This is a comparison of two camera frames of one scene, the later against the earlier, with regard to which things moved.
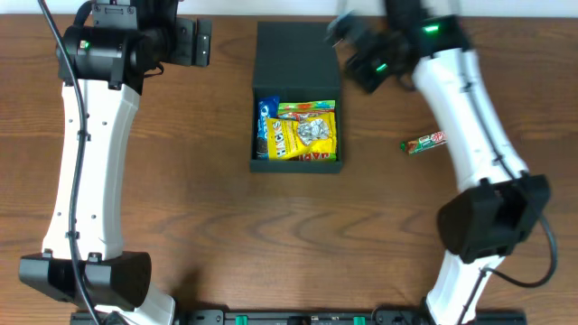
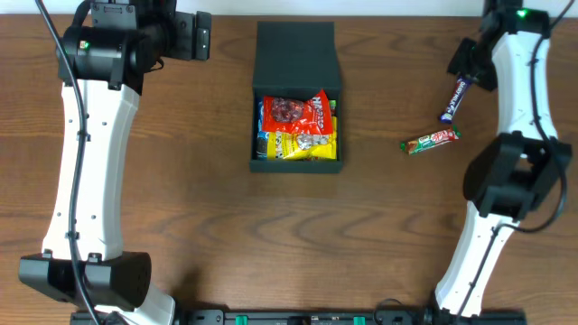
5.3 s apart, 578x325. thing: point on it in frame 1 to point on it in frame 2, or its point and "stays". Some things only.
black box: x=296 y=60 stays
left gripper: x=200 y=42 stays
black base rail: x=318 y=317 stays
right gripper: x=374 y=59 to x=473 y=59
